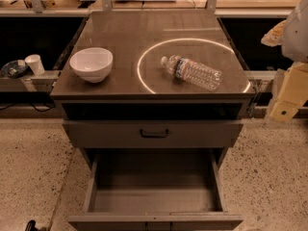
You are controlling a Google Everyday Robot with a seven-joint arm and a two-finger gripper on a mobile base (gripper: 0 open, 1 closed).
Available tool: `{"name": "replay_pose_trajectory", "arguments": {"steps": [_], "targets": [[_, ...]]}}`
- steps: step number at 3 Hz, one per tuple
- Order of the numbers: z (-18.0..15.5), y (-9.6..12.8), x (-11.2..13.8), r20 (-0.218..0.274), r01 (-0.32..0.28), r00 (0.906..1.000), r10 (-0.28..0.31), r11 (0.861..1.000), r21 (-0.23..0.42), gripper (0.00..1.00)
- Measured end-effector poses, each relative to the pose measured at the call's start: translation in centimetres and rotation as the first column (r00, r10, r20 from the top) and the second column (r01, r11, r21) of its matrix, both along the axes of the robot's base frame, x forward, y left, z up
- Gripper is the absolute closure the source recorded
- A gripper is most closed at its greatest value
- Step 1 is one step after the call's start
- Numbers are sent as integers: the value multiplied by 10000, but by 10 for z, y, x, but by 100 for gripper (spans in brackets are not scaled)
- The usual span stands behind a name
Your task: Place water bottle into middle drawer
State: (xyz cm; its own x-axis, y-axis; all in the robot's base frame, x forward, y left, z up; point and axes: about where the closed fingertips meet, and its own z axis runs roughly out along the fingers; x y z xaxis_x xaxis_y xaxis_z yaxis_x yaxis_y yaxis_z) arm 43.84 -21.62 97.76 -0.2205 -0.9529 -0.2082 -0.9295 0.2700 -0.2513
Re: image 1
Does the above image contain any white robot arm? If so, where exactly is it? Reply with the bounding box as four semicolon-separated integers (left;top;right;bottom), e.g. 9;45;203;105
261;0;308;122

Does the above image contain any closed grey top drawer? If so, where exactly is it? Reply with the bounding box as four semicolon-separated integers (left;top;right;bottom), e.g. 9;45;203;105
63;120;243;148

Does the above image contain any white ceramic bowl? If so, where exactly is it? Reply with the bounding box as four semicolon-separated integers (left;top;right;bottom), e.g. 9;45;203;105
69;47;114;83

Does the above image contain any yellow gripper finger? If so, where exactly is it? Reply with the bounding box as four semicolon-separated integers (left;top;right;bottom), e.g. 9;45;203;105
261;20;286;47
269;101;298;122

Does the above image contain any black floor cable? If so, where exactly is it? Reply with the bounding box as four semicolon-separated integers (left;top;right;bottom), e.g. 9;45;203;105
0;101;57;114

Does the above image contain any clear plastic water bottle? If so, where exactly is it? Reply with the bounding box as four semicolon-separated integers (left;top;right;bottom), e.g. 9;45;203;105
161;55;222;91

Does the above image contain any open grey middle drawer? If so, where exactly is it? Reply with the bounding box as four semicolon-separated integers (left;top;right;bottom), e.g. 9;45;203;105
68;149;243;231

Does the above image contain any white paper cup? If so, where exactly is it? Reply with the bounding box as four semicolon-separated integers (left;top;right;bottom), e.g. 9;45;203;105
25;54;45;75

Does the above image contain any dark round dish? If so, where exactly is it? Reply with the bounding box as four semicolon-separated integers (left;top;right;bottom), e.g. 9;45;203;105
1;60;29;79

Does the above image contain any grey metal drawer cabinet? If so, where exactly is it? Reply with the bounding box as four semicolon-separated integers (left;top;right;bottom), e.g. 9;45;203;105
50;9;257;231

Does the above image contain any black drawer handle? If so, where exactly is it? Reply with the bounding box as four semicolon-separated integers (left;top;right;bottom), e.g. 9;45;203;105
140;129;169;139

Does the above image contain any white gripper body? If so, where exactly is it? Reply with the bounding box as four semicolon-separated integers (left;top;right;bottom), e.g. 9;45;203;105
277;62;308;108

